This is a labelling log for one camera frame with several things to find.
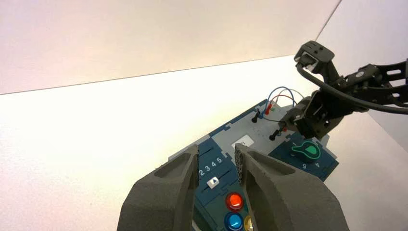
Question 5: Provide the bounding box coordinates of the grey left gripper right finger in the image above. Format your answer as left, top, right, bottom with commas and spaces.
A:
235, 143, 350, 231

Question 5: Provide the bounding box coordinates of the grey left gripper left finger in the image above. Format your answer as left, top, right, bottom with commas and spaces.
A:
117, 144, 200, 231

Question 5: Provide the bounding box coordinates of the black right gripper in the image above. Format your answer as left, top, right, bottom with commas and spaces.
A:
280, 90, 355, 140

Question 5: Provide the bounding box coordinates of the blue jumper wire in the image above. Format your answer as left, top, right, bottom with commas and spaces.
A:
259, 86, 299, 119

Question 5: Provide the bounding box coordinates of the green rotary knob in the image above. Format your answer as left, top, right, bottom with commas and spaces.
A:
290, 141, 321, 162

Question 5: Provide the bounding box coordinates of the dark blue grey control box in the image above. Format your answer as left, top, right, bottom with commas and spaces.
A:
168, 99, 340, 231

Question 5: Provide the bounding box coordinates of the orange-red push button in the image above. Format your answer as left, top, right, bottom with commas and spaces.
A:
225, 192, 245, 213

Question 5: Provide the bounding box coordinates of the blue push button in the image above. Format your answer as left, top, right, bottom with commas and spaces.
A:
224, 212, 245, 231

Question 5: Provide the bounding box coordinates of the white paper label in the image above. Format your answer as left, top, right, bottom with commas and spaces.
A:
231, 134, 255, 147

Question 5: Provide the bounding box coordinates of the white jumper wire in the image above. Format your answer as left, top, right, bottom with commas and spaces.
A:
272, 89, 306, 111

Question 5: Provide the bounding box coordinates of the red jumper wire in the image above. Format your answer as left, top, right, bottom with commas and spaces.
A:
264, 94, 295, 132

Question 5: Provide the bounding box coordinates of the black jumper wire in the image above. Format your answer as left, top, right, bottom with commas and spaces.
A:
252, 108, 286, 141

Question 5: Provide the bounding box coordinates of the black camera cable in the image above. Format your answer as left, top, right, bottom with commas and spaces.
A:
295, 64, 408, 116

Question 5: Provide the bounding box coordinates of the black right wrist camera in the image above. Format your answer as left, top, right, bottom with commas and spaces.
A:
293, 40, 342, 84

